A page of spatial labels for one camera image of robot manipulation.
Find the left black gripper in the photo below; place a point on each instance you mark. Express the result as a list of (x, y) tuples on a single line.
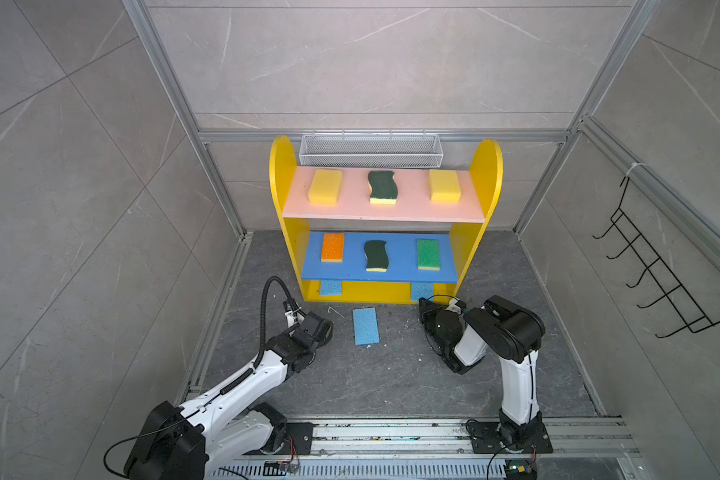
[(287, 337)]

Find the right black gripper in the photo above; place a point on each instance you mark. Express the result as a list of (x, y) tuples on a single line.
[(426, 315)]

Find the blue sponge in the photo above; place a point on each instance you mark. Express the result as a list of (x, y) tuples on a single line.
[(330, 288), (420, 290), (365, 325)]

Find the light green sponge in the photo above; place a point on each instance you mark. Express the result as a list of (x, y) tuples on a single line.
[(428, 254)]

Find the dark green sponge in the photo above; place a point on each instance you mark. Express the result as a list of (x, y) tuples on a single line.
[(377, 259), (383, 188)]

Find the orange sponge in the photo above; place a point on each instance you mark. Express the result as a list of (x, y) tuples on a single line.
[(332, 250)]

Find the yellow sponge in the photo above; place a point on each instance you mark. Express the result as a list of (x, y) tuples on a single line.
[(444, 186), (325, 187)]

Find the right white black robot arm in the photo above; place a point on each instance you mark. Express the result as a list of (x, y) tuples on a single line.
[(462, 337)]

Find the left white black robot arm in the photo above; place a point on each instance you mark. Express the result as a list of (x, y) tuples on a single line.
[(201, 435)]

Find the yellow pink blue shelf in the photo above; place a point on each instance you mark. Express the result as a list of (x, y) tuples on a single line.
[(382, 235)]

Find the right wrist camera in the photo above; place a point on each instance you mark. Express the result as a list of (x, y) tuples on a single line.
[(456, 306)]

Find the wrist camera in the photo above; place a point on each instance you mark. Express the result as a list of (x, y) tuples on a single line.
[(293, 313), (456, 306)]

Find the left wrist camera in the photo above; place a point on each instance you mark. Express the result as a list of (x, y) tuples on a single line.
[(293, 313)]

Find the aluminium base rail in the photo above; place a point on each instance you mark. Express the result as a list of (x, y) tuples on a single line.
[(397, 448)]

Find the white wire mesh basket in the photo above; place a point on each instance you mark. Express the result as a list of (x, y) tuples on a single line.
[(380, 151)]

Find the black wire hook rack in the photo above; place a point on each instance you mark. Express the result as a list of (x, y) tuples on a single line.
[(671, 290)]

